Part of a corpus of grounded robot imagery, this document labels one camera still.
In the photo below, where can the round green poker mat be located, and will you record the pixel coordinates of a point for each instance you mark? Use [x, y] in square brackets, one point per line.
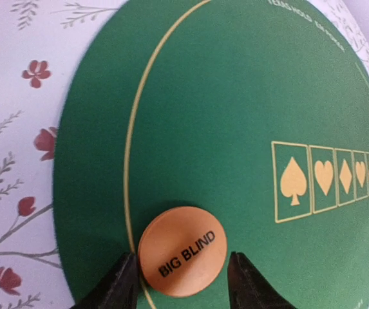
[255, 111]

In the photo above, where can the orange big blind button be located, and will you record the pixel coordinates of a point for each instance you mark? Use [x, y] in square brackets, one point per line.
[182, 251]

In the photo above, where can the floral white table mat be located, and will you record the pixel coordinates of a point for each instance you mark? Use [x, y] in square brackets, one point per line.
[41, 46]

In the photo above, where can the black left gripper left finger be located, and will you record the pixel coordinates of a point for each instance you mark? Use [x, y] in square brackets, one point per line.
[117, 289]

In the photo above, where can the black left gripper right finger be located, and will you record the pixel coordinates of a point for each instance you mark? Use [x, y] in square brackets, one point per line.
[248, 288]

